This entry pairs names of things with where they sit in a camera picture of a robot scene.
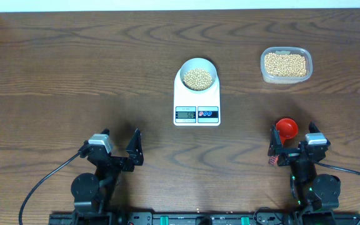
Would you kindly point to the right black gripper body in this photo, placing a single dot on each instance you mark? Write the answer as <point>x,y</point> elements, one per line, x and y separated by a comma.
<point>289,155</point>

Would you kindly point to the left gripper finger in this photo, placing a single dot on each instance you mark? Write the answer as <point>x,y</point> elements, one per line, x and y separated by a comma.
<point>105,131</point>
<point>134,148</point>

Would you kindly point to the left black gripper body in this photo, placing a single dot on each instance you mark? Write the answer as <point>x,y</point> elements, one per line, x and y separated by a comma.
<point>124,164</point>

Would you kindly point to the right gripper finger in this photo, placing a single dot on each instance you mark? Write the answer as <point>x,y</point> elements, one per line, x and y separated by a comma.
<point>313,128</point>
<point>275,145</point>

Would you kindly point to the red plastic measuring scoop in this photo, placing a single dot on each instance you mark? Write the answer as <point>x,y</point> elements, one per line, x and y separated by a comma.
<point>288,129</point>

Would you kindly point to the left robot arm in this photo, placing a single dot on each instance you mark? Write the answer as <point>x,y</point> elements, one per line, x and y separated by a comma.
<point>93,192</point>

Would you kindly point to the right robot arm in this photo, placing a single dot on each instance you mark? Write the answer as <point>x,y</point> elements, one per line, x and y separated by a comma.
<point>317,194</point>

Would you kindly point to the white digital kitchen scale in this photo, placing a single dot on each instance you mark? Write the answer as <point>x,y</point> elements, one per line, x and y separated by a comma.
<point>197,108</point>

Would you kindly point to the soybeans in bowl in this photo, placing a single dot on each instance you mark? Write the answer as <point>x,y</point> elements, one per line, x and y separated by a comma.
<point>198,79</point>

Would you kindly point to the grey round bowl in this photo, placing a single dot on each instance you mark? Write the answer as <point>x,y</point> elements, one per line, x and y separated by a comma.
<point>198,63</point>

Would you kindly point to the soybeans in container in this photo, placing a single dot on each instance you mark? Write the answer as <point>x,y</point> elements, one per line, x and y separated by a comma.
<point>285,65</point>

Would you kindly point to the clear plastic container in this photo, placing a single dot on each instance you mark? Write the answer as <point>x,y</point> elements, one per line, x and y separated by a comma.
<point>287,80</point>

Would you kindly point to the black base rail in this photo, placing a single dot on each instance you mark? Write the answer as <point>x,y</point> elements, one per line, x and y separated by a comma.
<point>255,218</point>

